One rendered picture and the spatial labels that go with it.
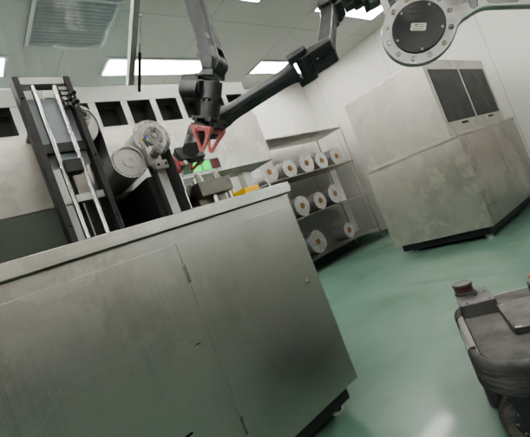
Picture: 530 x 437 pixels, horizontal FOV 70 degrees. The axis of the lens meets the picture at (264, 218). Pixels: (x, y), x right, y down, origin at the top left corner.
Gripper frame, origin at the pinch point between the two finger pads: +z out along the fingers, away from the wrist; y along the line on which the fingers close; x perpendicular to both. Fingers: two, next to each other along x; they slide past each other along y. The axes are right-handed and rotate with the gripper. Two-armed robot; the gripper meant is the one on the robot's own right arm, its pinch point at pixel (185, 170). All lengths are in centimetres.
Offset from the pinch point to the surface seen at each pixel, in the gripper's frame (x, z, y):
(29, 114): 15, -19, -48
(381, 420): -111, 24, 19
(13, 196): 29, 26, -53
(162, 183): -2.9, 1.6, -11.0
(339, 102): 212, 140, 437
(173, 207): -11.5, 6.4, -10.1
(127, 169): 7.1, 1.3, -19.8
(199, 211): -29.9, -11.8, -15.1
